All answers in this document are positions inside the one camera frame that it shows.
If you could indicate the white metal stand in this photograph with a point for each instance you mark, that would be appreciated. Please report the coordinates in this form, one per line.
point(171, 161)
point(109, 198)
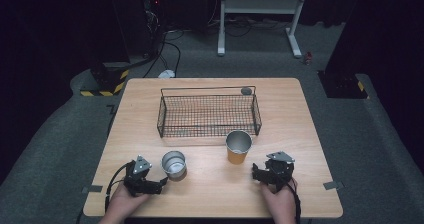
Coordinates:
point(260, 5)

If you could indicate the person's right hand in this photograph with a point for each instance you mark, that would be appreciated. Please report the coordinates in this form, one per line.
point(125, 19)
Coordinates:
point(280, 202)

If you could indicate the white power adapter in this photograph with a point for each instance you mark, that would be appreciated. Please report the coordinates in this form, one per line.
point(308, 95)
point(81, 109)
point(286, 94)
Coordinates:
point(166, 74)

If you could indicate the short silver metal cup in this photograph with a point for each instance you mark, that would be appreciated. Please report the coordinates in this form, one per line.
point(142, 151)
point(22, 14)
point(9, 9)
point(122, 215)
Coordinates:
point(174, 166)

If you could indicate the black yellow striped base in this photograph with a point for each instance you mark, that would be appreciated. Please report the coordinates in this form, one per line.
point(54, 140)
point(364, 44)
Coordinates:
point(343, 85)
point(108, 80)

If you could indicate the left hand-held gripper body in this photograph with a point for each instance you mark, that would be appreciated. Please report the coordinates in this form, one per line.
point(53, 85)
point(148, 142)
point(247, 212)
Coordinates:
point(137, 179)

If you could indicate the small red object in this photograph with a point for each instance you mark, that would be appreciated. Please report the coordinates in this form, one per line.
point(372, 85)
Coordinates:
point(308, 58)

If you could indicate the grey round disc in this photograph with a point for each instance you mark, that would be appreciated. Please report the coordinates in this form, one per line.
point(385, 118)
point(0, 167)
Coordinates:
point(246, 91)

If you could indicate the orange cup with metal inside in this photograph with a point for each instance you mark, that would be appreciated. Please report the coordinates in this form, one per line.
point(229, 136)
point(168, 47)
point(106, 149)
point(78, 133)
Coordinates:
point(238, 149)

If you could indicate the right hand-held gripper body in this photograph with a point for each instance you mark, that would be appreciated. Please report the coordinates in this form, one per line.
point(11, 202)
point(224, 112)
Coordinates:
point(278, 170)

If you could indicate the person's left hand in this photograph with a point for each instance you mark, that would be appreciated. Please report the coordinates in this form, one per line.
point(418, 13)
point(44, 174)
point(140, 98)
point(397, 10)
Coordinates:
point(124, 200)

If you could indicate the dark equipment rack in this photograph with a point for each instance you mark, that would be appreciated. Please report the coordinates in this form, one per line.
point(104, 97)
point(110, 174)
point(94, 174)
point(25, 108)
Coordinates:
point(151, 17)

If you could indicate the grey tape piece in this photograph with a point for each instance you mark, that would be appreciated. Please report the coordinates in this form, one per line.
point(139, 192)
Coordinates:
point(333, 185)
point(92, 189)

